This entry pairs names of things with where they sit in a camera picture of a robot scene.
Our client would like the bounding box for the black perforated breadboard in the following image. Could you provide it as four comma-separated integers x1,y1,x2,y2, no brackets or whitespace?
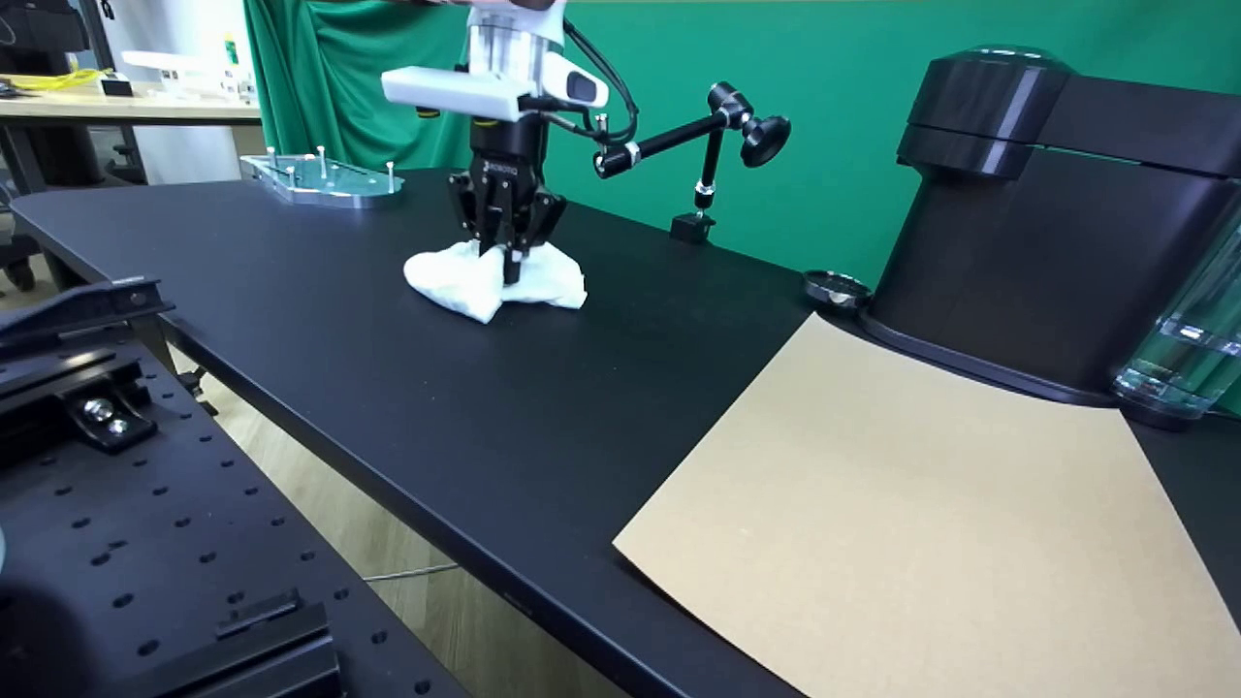
0,351,467,698

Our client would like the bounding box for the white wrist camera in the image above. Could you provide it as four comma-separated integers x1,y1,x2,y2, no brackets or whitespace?
379,52,609,118

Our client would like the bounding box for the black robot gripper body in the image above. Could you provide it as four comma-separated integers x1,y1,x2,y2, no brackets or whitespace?
451,114,567,241

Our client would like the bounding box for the green backdrop curtain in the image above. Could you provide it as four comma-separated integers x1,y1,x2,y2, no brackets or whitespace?
239,0,1241,418

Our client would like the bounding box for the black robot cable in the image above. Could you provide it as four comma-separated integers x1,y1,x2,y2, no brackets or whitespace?
557,20,645,145

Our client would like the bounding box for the tan cardboard sheet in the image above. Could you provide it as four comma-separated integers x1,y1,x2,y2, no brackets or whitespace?
617,316,1241,698

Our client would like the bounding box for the white cloth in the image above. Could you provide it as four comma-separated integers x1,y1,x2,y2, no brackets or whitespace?
403,241,584,325

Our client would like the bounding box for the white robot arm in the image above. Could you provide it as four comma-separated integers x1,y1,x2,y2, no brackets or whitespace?
467,0,567,81

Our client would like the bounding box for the small black round knob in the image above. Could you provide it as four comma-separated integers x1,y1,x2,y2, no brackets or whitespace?
803,272,870,312

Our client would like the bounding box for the large black machine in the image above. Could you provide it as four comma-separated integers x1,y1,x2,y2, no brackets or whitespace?
865,50,1241,404

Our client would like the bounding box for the clear glass container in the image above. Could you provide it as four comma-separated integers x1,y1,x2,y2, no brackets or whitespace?
1114,218,1241,427

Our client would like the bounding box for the black clamp bracket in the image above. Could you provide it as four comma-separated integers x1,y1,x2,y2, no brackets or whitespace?
0,275,168,462

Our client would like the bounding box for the wooden background desk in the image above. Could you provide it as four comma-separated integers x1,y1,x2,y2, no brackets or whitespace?
0,71,260,122

